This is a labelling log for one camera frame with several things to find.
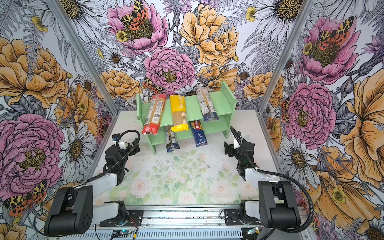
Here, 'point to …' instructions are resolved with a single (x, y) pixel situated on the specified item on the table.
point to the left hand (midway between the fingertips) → (130, 143)
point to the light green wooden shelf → (166, 121)
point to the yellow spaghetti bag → (179, 120)
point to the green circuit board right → (254, 230)
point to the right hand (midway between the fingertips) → (231, 144)
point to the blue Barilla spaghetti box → (198, 133)
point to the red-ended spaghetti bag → (156, 109)
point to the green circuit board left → (121, 233)
